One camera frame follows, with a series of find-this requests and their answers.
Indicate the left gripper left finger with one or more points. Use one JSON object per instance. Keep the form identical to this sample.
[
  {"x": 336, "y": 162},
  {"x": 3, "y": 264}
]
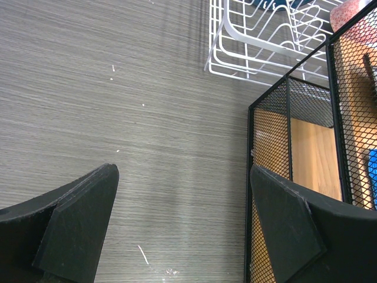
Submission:
[{"x": 58, "y": 236}]

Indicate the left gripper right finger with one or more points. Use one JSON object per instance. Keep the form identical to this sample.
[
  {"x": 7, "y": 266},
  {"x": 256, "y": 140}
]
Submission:
[{"x": 311, "y": 237}]

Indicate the blue candy bag long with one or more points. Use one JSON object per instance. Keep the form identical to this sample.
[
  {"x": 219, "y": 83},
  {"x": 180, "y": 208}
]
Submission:
[{"x": 372, "y": 172}]

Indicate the purple candy bag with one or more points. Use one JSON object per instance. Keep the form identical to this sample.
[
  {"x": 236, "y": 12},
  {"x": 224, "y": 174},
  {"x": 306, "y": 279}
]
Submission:
[{"x": 371, "y": 72}]

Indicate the pink patterned bowl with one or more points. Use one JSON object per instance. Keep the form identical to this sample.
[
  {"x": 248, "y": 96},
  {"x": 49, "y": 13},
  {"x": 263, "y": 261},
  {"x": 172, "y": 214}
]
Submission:
[{"x": 341, "y": 14}]

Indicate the dark blue leaf plate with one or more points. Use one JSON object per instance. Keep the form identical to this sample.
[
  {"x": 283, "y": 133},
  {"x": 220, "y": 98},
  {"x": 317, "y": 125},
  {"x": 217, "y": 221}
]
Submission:
[{"x": 278, "y": 5}]

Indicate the black wire wooden shelf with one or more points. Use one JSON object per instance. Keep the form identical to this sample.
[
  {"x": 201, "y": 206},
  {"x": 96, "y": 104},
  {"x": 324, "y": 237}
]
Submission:
[{"x": 315, "y": 135}]

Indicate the white wire dish rack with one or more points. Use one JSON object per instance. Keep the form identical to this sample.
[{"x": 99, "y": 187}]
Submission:
[{"x": 260, "y": 46}]

